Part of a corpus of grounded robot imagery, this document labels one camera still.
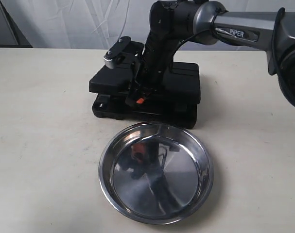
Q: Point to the dark cabinet at left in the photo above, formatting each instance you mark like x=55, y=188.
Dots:
x=10, y=35

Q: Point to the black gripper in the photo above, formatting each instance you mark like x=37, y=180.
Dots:
x=158, y=53

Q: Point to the black plastic tool case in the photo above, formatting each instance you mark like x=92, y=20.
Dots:
x=175, y=102

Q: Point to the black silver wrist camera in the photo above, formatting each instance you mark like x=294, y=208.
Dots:
x=124, y=49

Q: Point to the round stainless steel tray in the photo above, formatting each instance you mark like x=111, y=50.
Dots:
x=155, y=173

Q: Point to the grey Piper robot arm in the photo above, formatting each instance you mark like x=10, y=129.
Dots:
x=173, y=23

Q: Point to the white backdrop curtain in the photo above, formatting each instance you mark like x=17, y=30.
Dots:
x=83, y=24

